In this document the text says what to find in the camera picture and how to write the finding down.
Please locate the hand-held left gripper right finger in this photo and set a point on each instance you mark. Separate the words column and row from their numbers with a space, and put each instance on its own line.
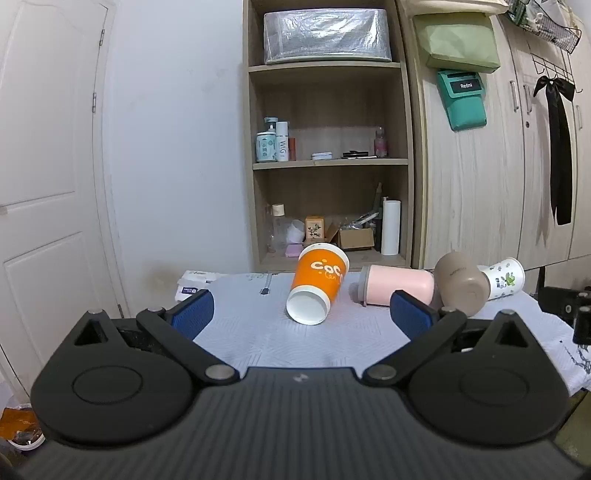
column 411, row 314

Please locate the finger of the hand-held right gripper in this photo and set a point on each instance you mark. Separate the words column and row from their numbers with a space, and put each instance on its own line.
column 583, row 323
column 557, row 302

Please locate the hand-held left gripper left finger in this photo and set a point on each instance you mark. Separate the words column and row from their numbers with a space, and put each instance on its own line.
column 191, row 314

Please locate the orange paper cup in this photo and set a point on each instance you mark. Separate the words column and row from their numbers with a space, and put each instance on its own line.
column 318, row 281

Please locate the pink cup with grey lid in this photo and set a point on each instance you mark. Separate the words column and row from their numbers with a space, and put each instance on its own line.
column 397, row 286

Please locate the white printed paper cup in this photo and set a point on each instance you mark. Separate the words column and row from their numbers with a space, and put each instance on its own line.
column 505, row 279

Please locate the brown plastic cup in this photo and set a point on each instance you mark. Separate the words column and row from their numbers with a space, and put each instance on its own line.
column 461, row 281

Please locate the white tissue packet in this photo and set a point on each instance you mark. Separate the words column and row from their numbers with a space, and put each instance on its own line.
column 194, row 281

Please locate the white paper roll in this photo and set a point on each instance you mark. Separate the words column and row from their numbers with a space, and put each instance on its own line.
column 390, row 228

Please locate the white table cloth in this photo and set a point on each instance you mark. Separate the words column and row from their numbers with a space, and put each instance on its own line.
column 277, row 337

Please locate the open cardboard box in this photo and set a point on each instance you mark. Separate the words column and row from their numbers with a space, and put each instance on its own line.
column 355, row 239

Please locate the pink flat box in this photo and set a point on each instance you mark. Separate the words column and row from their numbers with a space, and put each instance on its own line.
column 293, row 250

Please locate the clear bottle with cream cap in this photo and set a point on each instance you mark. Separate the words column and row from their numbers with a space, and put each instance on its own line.
column 276, row 228

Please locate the floral printed box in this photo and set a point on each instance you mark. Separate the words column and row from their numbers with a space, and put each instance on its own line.
column 315, row 228

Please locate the wooden wardrobe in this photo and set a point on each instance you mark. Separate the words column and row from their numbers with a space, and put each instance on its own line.
column 503, row 184

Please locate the white small jar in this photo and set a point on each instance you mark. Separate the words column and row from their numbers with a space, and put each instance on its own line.
column 296, row 231

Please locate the black ribbon bow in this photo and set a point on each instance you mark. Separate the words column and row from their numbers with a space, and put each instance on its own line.
column 561, row 152

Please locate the black clips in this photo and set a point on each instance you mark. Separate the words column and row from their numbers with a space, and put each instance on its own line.
column 356, row 154

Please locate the pink small bottle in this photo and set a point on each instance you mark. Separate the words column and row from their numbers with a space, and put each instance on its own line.
column 380, row 144

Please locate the white flat tin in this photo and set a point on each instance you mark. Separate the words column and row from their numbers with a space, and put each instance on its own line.
column 321, row 156

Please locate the teal pump bottle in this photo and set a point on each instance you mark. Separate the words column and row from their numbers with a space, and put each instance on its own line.
column 265, row 146

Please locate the white door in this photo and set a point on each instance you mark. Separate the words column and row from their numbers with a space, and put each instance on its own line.
column 51, row 184

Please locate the small orange box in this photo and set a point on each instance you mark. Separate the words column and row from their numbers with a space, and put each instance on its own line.
column 292, row 149

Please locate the white tall box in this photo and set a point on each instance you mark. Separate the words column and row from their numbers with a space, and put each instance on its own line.
column 282, row 142

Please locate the white bowl with orange wrapper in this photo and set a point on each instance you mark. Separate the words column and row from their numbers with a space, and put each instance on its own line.
column 21, row 427

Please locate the teal bag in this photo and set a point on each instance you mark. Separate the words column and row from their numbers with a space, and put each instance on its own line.
column 464, row 104

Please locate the wooden shelf unit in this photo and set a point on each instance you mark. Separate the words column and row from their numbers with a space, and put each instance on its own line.
column 330, row 106

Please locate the olive green bag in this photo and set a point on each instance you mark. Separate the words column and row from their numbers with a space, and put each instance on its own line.
column 455, row 44

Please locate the silver storage box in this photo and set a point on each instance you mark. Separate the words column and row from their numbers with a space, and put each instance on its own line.
column 327, row 36

